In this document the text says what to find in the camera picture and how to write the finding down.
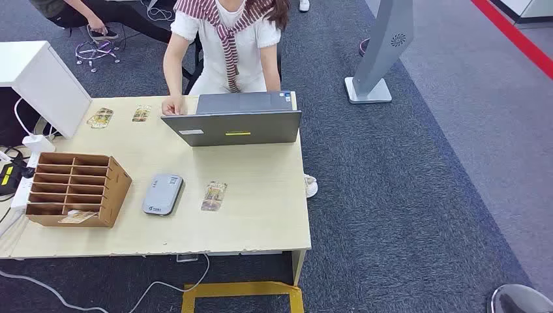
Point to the person's right hand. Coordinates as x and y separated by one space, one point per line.
173 106

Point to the background person's hand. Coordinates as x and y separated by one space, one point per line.
98 26

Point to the person's left forearm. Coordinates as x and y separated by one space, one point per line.
272 77

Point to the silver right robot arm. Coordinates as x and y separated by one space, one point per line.
518 300

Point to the person's right forearm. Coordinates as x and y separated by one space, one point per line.
173 77

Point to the small patterned card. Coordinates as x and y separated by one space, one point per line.
141 113

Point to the background person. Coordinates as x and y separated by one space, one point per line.
65 8

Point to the patterned card with rounded end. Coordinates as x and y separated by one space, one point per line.
100 117

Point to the grey card reader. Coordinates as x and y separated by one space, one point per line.
162 194

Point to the patterned ID card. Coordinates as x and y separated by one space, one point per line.
214 196

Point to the wooden card organizer box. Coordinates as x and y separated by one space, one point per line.
114 194

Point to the pale card in organizer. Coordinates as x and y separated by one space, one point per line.
77 217

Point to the person's white shoe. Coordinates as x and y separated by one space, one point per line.
311 186

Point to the black sneaker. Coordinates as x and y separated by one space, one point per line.
106 33

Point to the chrome stool base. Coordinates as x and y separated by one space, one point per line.
93 52

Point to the grey laptop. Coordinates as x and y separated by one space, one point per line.
237 129

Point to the white cabinet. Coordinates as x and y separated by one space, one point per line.
43 82

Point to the light wooden desk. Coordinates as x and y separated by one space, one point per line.
242 207

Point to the small label under desk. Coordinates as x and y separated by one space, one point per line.
186 258

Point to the white power strip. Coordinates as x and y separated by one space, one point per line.
23 190

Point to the black device with yellow label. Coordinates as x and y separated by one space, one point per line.
8 178

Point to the dark round object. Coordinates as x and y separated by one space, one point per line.
364 46

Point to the grey kiosk stand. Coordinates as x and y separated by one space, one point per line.
382 47

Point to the white furniture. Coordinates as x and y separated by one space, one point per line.
535 6

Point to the yellow floor tape frame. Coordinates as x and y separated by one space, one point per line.
242 288

